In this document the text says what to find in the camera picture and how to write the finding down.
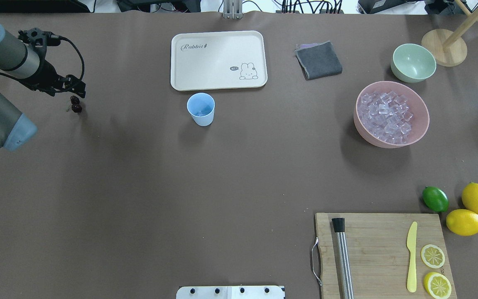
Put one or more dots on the steel muddler black tip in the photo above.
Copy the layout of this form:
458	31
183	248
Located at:
344	263

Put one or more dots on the pink bowl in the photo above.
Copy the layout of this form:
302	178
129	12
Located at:
420	122

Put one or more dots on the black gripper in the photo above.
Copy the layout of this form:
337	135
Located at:
49	74

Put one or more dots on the wooden glass stand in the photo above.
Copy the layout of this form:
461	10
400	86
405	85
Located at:
447	47

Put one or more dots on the wooden cutting board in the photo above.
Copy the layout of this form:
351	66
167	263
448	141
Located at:
378	255

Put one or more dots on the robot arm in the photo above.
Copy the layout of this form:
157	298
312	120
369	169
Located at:
23	59

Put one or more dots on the yellow plastic knife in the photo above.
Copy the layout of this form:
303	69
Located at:
411	244

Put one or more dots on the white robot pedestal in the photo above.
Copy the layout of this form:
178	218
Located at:
232	292

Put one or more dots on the cream rabbit tray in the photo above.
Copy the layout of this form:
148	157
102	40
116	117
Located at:
218	60

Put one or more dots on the lemon slice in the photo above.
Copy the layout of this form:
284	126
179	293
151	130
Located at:
437	285
433	256

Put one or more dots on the mint green bowl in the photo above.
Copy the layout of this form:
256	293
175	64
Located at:
412	63

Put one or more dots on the green lime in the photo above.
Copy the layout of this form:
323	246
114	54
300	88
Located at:
435	199

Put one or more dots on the grey folded cloth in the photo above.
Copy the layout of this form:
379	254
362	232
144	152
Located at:
318	60

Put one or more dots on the clear ice cubes pile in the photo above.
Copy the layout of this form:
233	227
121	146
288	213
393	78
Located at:
386	115

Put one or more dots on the dark cherry pair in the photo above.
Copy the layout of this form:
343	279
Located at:
75	105

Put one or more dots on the light blue cup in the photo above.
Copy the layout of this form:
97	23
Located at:
201	107

